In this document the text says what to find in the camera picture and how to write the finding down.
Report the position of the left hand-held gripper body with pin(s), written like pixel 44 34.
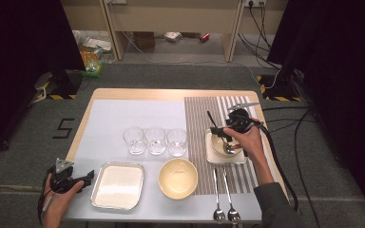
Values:
pixel 64 166

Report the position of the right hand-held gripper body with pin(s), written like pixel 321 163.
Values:
pixel 239 120

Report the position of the silver metal spoon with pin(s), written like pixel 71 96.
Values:
pixel 233 216
pixel 218 216
pixel 228 148

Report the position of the cream ceramic bowl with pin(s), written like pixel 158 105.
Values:
pixel 177 179
pixel 217 145

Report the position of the white square plate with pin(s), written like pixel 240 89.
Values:
pixel 221 160
pixel 118 186

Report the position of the person's right hand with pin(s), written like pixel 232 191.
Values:
pixel 250 141

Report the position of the person's left hand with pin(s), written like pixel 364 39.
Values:
pixel 53 209

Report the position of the brown striped placemat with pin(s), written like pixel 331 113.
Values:
pixel 199 126

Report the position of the clear drinking glass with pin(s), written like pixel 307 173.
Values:
pixel 155 141
pixel 134 141
pixel 176 142

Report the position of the black stand base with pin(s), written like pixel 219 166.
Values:
pixel 277 88
pixel 66 84

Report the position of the white paper sheet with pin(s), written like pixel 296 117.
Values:
pixel 123 117

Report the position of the small red object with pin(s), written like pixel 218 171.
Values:
pixel 204 37

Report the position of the white crumpled object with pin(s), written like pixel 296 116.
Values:
pixel 173 36

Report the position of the yellow green packet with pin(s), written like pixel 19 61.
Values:
pixel 92 65

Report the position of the black curtain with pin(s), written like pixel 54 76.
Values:
pixel 345 79
pixel 19 63

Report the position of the brown cardboard box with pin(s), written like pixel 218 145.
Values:
pixel 144 40

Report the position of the beige wooden desk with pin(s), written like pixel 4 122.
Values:
pixel 171 15

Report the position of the clear plastic bag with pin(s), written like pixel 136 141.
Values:
pixel 96 42

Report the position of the white wall socket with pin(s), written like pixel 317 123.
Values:
pixel 255 2

